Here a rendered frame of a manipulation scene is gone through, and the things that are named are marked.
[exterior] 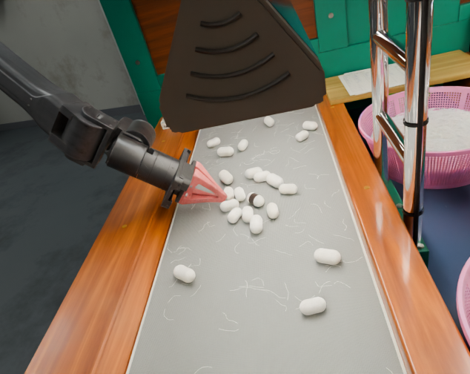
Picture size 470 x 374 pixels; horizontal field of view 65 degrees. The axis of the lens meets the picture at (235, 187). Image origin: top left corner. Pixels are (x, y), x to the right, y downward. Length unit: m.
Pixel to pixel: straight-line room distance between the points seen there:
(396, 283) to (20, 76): 0.60
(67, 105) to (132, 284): 0.28
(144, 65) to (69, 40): 2.81
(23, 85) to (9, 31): 3.55
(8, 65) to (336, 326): 0.60
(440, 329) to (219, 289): 0.26
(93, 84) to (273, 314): 3.53
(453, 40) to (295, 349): 0.84
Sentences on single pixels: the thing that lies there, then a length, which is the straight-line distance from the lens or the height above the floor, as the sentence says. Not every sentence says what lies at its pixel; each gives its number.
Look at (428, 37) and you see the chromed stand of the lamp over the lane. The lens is 0.43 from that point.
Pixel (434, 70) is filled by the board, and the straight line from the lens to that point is 0.97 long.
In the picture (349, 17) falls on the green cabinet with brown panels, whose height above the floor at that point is 0.90.
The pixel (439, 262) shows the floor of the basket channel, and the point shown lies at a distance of 0.61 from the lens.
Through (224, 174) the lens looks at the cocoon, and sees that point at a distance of 0.69.
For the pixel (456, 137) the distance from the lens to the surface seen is 0.77.
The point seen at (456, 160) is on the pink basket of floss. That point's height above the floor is 0.75.
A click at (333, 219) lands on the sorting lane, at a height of 0.74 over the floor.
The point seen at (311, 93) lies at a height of 1.05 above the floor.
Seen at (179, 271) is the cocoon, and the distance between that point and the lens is 0.53.
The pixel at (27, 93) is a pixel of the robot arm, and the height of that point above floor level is 1.00.
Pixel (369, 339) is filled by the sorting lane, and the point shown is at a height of 0.74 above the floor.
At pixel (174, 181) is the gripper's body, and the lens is 0.57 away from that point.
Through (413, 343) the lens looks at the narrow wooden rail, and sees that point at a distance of 0.41.
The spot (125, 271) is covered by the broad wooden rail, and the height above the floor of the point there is 0.77.
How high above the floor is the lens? 1.11
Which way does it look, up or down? 33 degrees down
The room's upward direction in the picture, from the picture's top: 16 degrees counter-clockwise
